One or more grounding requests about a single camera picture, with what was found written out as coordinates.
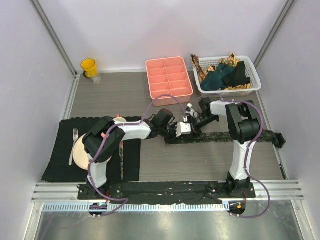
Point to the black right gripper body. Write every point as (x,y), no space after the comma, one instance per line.
(196,125)

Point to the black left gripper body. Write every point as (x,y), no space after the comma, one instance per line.
(169,132)

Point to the dark patterned necktie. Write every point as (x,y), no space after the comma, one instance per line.
(267,136)

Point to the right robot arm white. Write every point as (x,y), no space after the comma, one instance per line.
(245,124)

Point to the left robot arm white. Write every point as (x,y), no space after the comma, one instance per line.
(104,140)

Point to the teal green tie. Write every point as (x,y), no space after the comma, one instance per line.
(214,79)

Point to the orange mug white inside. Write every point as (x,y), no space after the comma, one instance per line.
(119,118)

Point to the pink divided organizer tray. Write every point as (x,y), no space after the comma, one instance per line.
(168,81)

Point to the black scalloped placemat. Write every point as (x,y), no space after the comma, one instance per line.
(59,170)

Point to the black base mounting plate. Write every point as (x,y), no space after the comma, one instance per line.
(174,192)

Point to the black tie in basket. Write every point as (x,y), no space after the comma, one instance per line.
(237,77)

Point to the yellow floral tie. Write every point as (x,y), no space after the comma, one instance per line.
(202,72)

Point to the white plastic basket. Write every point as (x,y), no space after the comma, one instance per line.
(250,72)

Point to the clear small glass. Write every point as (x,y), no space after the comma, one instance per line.
(96,79)

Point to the pink and cream plate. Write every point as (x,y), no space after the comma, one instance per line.
(80,156)

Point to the silver fork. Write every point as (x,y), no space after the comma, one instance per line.
(75,137)

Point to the yellow plastic cup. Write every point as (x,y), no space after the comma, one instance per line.
(90,69)

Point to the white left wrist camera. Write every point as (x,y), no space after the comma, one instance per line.
(183,128)

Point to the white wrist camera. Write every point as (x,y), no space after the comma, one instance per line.
(190,111)
(183,128)

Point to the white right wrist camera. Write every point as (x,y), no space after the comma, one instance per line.
(190,111)

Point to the knife with patterned handle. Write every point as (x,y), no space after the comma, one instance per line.
(121,154)

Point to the aluminium frame rail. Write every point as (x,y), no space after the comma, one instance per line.
(76,197)

